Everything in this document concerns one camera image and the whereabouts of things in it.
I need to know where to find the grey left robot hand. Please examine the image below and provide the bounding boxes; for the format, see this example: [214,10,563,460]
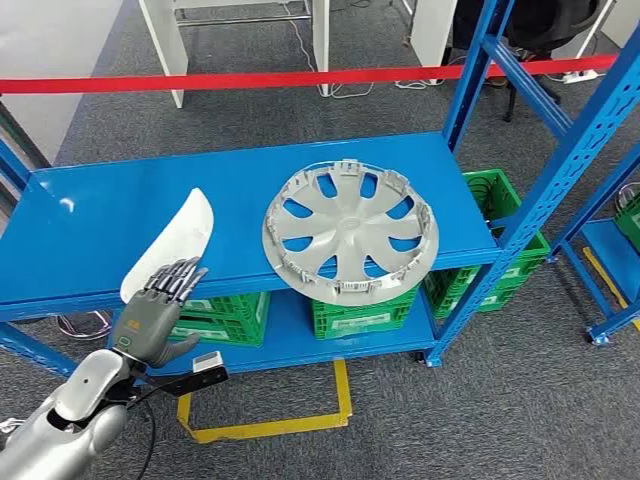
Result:
[112,256,209,370]

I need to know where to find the white curved plastic part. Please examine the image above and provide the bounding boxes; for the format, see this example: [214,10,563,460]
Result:
[119,188,215,305]

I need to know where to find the blue metal shelf rack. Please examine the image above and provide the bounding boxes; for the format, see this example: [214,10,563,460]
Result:
[0,0,640,380]
[546,142,640,347]

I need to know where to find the green plastic crate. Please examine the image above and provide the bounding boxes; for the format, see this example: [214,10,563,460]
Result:
[614,192,640,254]
[167,291,271,348]
[310,284,420,341]
[422,168,551,321]

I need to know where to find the red barrier tape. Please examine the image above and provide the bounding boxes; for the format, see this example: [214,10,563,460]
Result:
[0,54,618,95]

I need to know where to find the white desk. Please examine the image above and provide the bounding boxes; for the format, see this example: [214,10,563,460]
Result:
[138,0,331,109]

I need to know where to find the silver wheel hubcap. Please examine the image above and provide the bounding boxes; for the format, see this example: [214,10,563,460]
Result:
[262,158,440,307]

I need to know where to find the white desk panel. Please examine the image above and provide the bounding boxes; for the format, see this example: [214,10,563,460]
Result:
[410,0,473,68]

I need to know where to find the black office chair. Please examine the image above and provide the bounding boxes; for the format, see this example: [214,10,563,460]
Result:
[452,0,601,124]

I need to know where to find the white power strip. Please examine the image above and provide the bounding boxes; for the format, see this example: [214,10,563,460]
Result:
[563,68,599,85]

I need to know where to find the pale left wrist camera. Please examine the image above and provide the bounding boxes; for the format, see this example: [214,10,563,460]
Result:
[192,351,229,384]

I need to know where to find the coil of wires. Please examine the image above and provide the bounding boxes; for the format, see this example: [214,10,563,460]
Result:
[56,309,112,342]

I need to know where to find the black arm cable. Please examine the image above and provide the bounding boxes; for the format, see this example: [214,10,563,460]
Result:
[125,387,157,480]

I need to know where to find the white floor cable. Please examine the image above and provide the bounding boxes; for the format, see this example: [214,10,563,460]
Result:
[282,0,376,101]

